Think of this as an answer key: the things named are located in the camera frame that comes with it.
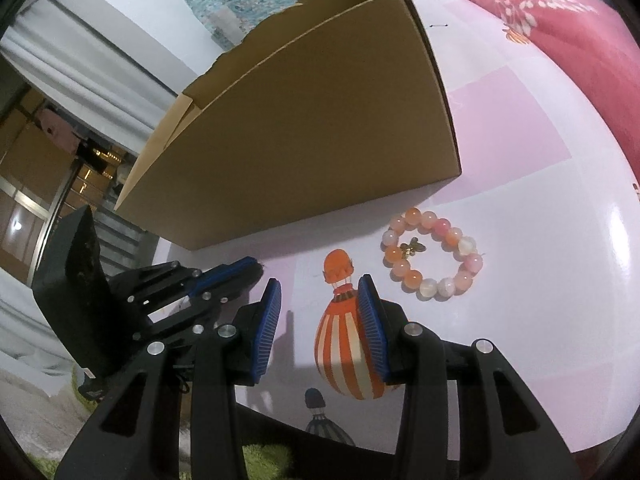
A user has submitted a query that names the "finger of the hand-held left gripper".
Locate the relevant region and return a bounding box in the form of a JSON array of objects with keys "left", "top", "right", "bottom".
[
  {"left": 107, "top": 255, "right": 264, "bottom": 317},
  {"left": 149, "top": 284, "right": 262, "bottom": 344}
]

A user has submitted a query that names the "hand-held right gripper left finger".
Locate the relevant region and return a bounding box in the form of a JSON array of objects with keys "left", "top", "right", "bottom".
[{"left": 55, "top": 277, "right": 283, "bottom": 480}]

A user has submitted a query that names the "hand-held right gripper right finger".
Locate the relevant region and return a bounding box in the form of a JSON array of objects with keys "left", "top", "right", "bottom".
[{"left": 357, "top": 274, "right": 581, "bottom": 480}]

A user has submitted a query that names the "orange and pink bead bracelet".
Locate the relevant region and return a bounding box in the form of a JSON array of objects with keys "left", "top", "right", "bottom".
[{"left": 382, "top": 208, "right": 485, "bottom": 302}]

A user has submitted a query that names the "brown cardboard box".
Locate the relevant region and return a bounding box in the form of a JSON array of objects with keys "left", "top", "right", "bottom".
[{"left": 114, "top": 0, "right": 462, "bottom": 252}]

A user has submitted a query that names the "balloon printed pink bed sheet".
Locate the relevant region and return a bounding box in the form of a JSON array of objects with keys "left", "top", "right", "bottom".
[{"left": 150, "top": 0, "right": 640, "bottom": 462}]

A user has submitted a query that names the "white curtain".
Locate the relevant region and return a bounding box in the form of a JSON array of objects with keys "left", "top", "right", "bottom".
[{"left": 0, "top": 0, "right": 179, "bottom": 147}]

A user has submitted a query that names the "pink floral blanket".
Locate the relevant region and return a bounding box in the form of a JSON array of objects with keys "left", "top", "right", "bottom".
[{"left": 400, "top": 0, "right": 640, "bottom": 182}]

